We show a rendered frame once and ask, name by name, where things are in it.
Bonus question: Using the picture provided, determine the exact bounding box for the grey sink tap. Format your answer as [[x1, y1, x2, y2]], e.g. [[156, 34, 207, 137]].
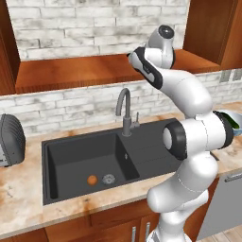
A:
[[114, 87, 142, 137]]

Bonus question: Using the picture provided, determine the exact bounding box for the dark grey sink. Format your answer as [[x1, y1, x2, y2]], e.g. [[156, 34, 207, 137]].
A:
[[41, 117, 191, 206]]

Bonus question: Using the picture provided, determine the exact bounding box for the orange tangerine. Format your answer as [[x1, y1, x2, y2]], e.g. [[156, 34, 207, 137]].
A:
[[87, 175, 98, 186]]

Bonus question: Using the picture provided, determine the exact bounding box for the white bowl with green inside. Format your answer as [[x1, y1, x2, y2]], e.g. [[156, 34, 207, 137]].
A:
[[213, 109, 242, 138]]

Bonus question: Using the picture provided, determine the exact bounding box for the brown wooden shelf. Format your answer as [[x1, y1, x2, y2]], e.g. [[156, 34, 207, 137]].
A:
[[14, 48, 222, 95]]

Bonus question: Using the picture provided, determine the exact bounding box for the brown wooden drawer front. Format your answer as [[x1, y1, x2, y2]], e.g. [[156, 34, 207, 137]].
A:
[[89, 199, 153, 229]]

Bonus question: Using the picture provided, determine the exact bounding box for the grey toaster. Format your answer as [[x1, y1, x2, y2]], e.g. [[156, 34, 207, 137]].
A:
[[0, 112, 26, 168]]

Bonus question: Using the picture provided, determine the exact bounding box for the grey dishwasher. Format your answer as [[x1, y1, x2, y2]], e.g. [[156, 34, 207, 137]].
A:
[[196, 171, 242, 242]]

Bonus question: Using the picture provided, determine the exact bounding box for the grey wall socket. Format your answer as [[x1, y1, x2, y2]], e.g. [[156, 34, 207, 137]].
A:
[[219, 70, 233, 84], [232, 68, 242, 81]]

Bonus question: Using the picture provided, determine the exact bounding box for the grey dishwasher handle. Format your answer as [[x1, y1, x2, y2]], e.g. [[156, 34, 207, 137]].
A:
[[223, 172, 242, 183]]

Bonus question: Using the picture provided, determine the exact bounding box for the brown wooden wall cabinet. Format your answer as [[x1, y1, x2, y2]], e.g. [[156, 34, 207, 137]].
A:
[[0, 0, 22, 96], [181, 0, 242, 71]]

